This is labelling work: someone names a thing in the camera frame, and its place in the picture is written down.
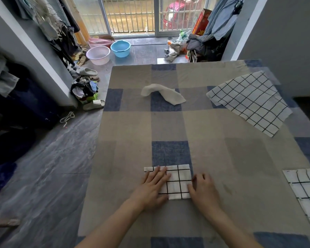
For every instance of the person's left hand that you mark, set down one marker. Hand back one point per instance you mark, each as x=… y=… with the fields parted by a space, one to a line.
x=149 y=191

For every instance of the person's right hand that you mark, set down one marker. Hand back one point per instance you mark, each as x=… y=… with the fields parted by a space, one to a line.
x=206 y=196

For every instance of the white black-checked cloth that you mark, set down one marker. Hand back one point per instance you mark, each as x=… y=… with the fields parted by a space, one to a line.
x=250 y=103
x=180 y=185
x=307 y=196

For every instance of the plain white cloth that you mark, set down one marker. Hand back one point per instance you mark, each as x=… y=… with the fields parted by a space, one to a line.
x=170 y=96

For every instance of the person's right forearm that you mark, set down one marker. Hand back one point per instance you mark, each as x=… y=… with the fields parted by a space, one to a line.
x=232 y=232

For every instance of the person's left forearm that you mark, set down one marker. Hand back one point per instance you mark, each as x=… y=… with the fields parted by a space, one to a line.
x=111 y=227

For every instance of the blue beige plaid tablecloth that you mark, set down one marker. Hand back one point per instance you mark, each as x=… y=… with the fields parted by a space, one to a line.
x=222 y=152

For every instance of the pile of shoes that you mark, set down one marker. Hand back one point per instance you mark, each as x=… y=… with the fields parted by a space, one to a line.
x=86 y=87

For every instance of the pale pink basin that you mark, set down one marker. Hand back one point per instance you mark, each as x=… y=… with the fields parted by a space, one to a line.
x=98 y=56

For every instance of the blue basin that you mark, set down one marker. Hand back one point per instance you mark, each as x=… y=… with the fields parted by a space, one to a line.
x=120 y=49

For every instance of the dark blue suitcase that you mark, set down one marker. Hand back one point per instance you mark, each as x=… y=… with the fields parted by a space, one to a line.
x=33 y=103

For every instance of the heap of dark clothes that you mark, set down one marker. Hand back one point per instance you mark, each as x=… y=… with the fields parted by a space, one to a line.
x=206 y=49

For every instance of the wooden bench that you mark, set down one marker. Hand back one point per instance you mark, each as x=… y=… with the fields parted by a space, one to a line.
x=3 y=223

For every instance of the deep pink basin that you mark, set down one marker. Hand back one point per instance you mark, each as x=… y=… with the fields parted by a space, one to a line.
x=99 y=42

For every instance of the red yellow printed bag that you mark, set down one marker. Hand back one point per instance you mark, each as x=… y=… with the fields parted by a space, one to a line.
x=201 y=23

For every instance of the red car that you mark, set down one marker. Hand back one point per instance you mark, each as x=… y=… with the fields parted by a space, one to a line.
x=180 y=15

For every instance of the blue-grey hanging garment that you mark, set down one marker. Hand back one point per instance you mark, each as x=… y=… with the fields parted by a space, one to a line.
x=222 y=18

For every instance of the yellow curtain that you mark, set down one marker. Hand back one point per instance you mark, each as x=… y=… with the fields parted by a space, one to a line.
x=78 y=20

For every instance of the rack of hanging clothes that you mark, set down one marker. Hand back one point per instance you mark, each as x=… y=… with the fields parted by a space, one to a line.
x=54 y=30

